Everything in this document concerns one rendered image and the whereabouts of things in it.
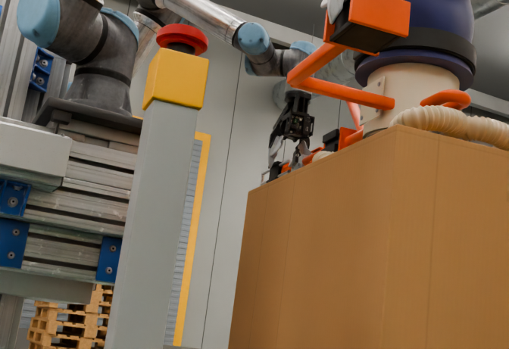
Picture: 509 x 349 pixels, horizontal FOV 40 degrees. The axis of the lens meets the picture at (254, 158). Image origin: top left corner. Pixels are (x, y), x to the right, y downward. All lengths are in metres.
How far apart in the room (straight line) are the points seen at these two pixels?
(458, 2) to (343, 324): 0.66
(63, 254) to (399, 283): 0.71
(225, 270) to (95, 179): 10.75
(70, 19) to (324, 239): 0.64
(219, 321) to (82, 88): 10.72
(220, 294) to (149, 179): 11.19
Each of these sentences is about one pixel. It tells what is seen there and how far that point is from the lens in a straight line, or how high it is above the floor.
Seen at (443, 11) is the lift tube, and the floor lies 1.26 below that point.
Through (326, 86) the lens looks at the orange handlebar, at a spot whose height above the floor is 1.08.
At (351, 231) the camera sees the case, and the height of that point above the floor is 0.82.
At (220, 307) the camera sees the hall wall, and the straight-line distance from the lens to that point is 12.04.
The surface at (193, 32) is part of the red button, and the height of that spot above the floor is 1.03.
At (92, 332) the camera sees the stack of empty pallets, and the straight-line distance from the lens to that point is 8.71.
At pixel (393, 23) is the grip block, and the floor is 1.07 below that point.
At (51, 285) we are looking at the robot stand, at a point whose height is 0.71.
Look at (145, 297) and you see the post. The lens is 0.85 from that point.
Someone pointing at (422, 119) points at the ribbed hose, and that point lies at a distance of 1.11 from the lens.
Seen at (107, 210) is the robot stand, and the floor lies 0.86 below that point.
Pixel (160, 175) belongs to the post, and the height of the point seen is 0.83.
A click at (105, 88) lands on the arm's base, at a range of 1.41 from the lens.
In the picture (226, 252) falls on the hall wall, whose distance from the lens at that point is 12.11.
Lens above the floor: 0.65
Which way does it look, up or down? 15 degrees up
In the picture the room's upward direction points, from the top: 7 degrees clockwise
